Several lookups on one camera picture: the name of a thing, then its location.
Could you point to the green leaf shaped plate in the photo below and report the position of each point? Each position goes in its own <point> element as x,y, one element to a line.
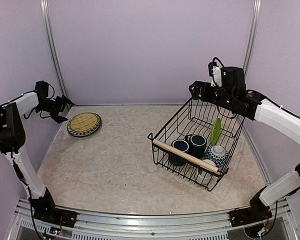
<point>215,132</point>

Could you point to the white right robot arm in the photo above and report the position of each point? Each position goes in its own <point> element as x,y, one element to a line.
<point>280,130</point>

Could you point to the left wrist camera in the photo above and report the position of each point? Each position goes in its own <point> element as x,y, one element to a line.
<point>42,89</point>

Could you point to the dark blue mug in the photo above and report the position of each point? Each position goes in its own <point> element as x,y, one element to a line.
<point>181,145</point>

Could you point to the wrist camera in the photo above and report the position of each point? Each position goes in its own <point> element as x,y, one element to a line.
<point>42,89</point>
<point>227,77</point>

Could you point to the blue white patterned bowl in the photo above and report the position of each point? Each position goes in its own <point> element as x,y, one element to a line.
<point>217,154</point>

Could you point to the dark green mug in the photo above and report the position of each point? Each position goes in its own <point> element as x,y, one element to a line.
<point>197,145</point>

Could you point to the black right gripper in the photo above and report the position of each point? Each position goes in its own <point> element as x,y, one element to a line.
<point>206,95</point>

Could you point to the black wire dish rack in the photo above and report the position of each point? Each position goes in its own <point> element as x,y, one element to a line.
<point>203,130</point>

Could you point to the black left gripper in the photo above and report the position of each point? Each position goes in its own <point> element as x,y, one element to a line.
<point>62,101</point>

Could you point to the aluminium corner post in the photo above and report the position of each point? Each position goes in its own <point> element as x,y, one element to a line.
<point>252,35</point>
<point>44,5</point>

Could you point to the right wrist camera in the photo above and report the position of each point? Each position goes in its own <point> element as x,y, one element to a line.
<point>227,77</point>

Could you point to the black white striped plate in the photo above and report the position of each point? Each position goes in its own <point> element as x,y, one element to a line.
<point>84,134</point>

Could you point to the left aluminium corner post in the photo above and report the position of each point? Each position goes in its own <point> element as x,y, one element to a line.
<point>44,5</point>

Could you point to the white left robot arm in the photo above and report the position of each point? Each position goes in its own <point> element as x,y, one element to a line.
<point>13,136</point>

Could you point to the white cup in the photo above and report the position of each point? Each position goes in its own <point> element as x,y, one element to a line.
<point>202,177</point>

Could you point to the wooden rack handle near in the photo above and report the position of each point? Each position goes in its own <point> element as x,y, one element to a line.
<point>185,156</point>

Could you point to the yellow woven pattern plate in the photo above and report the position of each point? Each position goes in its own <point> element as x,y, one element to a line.
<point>84,122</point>

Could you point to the aluminium front rail frame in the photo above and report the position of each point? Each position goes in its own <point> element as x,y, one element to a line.
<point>93,225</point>

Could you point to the right aluminium corner post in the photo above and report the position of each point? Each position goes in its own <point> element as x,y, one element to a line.
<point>252,35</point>

